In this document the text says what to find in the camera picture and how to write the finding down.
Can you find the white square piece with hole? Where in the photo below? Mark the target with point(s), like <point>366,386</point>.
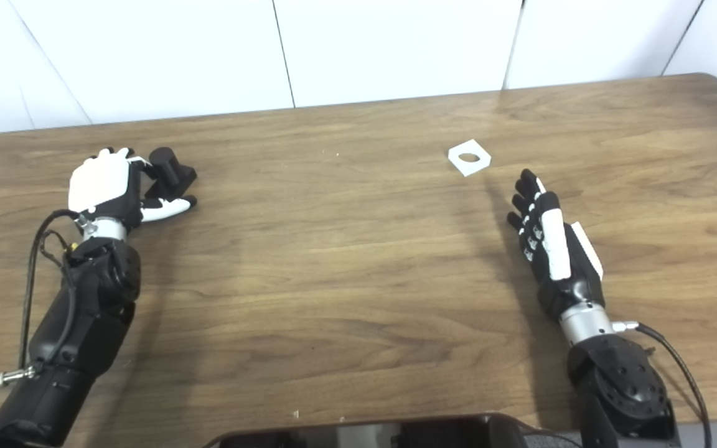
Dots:
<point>466,170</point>

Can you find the black glossy robot chest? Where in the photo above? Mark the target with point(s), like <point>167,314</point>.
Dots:
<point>365,435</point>

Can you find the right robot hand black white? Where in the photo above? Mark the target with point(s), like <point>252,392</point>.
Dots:
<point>573,289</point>

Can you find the black peg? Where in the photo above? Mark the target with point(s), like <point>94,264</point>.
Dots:
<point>165,163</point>

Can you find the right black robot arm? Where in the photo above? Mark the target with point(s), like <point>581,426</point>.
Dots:
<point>620,386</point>

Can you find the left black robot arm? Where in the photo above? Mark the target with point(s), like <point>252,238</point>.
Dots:
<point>78,336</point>

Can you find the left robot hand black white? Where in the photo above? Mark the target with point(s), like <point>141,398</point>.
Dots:
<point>100,180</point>

